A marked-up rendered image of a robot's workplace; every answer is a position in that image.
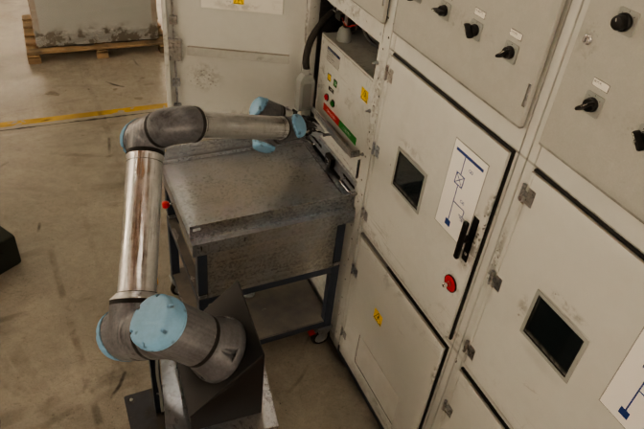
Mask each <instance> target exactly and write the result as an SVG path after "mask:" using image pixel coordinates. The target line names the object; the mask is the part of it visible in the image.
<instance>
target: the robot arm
mask: <svg viewBox="0 0 644 429"><path fill-rule="evenodd" d="M297 112H298V111H296V110H295V109H292V110H291V109H290V108H288V106H287V107H285V106H283V105H281V104H279V103H277V102H273V101H271V100H269V99H268V98H264V97H258V98H256V99H255V100H254V101H253V102H252V103H251V105H250V108H249V115H248V114H234V113H220V112H206V111H203V110H202V109H201V108H200V107H198V106H192V105H182V106H173V107H168V108H163V109H159V110H155V111H153V112H151V113H149V114H148V115H145V116H143V117H141V118H137V119H134V120H132V121H131V122H129V123H128V124H126V125H125V126H124V127H123V129H122V131H121V134H120V144H121V147H122V148H123V151H124V152H125V154H126V179H125V192H124V207H123V220H122V233H121V248H120V261H119V276H118V289H117V293H116V294H115V295H114V296H113V297H112V298H111V299H109V309H108V312H106V313H105V315H104V316H103V317H102V318H101V320H100V321H99V323H98V325H97V329H96V333H97V335H96V340H97V344H98V346H99V348H100V350H101V352H102V353H103V354H104V355H105V356H107V357H108V358H110V359H112V360H116V361H122V362H130V361H143V360H159V359H169V360H172V361H175V362H177V363H180V364H182V365H185V366H188V367H190V368H191V369H192V370H193V371H194V373H195V374H196V375H197V376H198V377H199V378H200V379H202V380H204V381H206V382H209V383H220V382H221V381H223V380H225V379H227V378H228V377H229V376H230V375H231V374H232V373H233V372H234V371H235V370H236V369H237V367H238V366H239V364H240V363H241V361H242V358H243V355H244V352H245V347H246V333H245V329H244V327H243V325H242V323H241V322H240V321H238V320H236V319H234V318H232V317H229V316H212V315H210V314H208V313H206V312H204V311H202V310H200V309H198V308H196V307H193V306H191V305H188V304H186V303H184V302H182V301H180V300H178V299H177V298H175V297H173V296H169V295H166V294H157V274H158V255H159V236H160V216H161V197H162V178H163V161H164V157H165V147H170V146H174V145H180V144H188V143H198V142H200V141H201V140H202V139H203V138H212V139H253V140H252V146H253V148H254V149H255V150H257V151H259V152H263V153H270V152H273V151H274V150H275V148H276V147H275V146H278V145H280V144H282V143H286V142H289V141H292V140H295V139H300V138H303V137H305V136H306V137H305V138H303V139H306V140H309V139H308V138H307V137H309V136H310V135H311V136H313V137H315V138H316V139H319V136H321V135H323V133H325V131H324V129H323V127H322V126H321V125H320V124H319V122H318V121H317V120H316V119H315V118H314V117H312V116H309V115H308V116H305V115H302V116H301V115H299V114H297ZM315 129H317V130H320V131H316V130H315Z"/></svg>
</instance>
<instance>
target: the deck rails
mask: <svg viewBox="0 0 644 429"><path fill-rule="evenodd" d="M252 140H253V139H215V140H208V141H202V142H198V143H189V144H182V145H175V146H170V147H165V149H166V150H167V151H166V152H165V157H164V161H163V165H167V164H172V163H179V162H185V161H191V160H197V159H203V158H209V157H216V156H221V155H227V154H234V153H240V152H246V151H251V150H255V149H254V148H253V146H252ZM300 143H303V142H302V140H301V139H295V140H292V141H289V142H286V143H282V144H280V145H278V146H275V147H281V146H287V145H294V144H300ZM353 198H354V196H353V195H352V194H346V195H341V196H338V197H333V198H328V199H323V200H318V201H313V202H309V203H304V204H299V205H294V206H289V207H284V208H280V209H275V210H270V211H265V212H260V213H255V214H247V215H242V216H237V217H232V218H227V219H223V220H218V221H214V222H209V223H204V224H199V225H195V226H190V234H189V235H188V236H189V239H190V241H191V242H192V241H196V240H201V239H205V238H210V237H218V236H223V235H227V234H232V233H236V232H241V231H245V230H250V229H255V228H260V227H264V226H268V225H273V224H277V223H282V222H287V221H291V220H295V219H300V218H305V217H309V216H314V215H322V214H326V213H331V212H336V211H340V210H345V209H350V208H353V207H352V204H353ZM196 228H200V230H198V231H193V229H196Z"/></svg>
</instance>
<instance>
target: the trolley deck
mask: <svg viewBox="0 0 644 429"><path fill-rule="evenodd" d="M162 180H163V183H164V185H165V188H166V190H167V193H168V195H169V198H170V200H171V202H173V205H172V206H173V209H174V211H175V214H176V216H177V219H178V221H179V224H180V226H181V229H182V231H183V234H184V236H185V238H186V240H187V243H188V245H189V248H190V250H191V253H192V255H193V258H195V257H200V256H204V255H209V254H213V253H217V252H221V251H226V250H230V249H235V248H239V247H243V246H247V245H252V244H256V243H261V242H265V241H270V240H273V239H278V238H282V237H290V236H295V235H299V234H304V233H307V232H312V231H316V230H321V229H325V228H330V227H333V226H338V225H342V224H347V223H351V222H354V218H355V212H356V211H354V209H353V208H350V209H345V210H340V211H336V212H331V213H326V214H319V215H314V216H309V217H305V218H300V219H295V220H291V221H287V222H282V223H277V224H273V225H268V226H264V227H260V228H255V229H250V230H245V231H241V232H236V233H232V234H227V235H223V236H218V237H210V238H205V239H201V240H196V241H192V242H191V241H190V239H189V236H188V235H189V234H190V226H195V225H199V224H204V223H209V222H214V221H218V220H223V219H227V218H232V217H237V216H242V215H251V214H255V213H260V212H265V211H270V210H275V209H280V208H284V207H289V206H294V205H299V204H304V203H309V202H313V201H318V200H323V199H328V198H333V197H338V196H341V195H342V193H341V192H340V191H339V190H338V188H337V187H336V186H335V184H334V183H333V181H332V180H331V179H330V177H329V176H328V175H327V173H326V172H325V171H324V170H323V169H322V168H321V166H320V165H319V164H318V162H317V161H316V160H315V159H314V157H313V156H312V155H311V153H310V152H309V150H308V149H307V148H306V146H305V145H304V144H303V143H300V144H294V145H287V146H281V147H276V148H275V150H274V151H273V152H270V153H263V152H259V151H257V150H251V151H246V152H240V153H234V154H227V155H221V156H216V157H209V158H203V159H197V160H191V161H185V162H179V163H172V164H167V165H163V178H162Z"/></svg>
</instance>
